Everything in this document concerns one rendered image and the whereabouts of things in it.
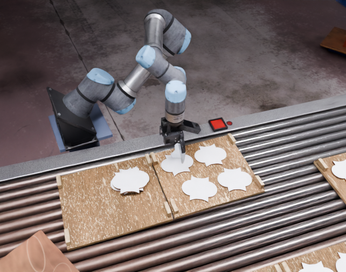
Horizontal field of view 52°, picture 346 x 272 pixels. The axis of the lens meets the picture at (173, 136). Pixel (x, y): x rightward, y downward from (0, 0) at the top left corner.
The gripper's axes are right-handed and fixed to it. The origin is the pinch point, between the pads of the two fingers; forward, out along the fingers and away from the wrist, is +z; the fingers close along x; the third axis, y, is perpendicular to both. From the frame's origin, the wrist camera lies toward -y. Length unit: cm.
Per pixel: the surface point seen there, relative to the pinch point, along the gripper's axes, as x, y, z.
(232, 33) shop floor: -244, -165, 102
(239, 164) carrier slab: 9.1, -26.8, 8.9
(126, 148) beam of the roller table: -18.1, 18.6, 11.1
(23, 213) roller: 3, 67, 11
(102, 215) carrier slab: 15.3, 37.2, 9.0
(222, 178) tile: 14.7, -15.6, 8.1
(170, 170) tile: 3.0, 4.4, 8.1
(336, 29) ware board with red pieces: -196, -275, 90
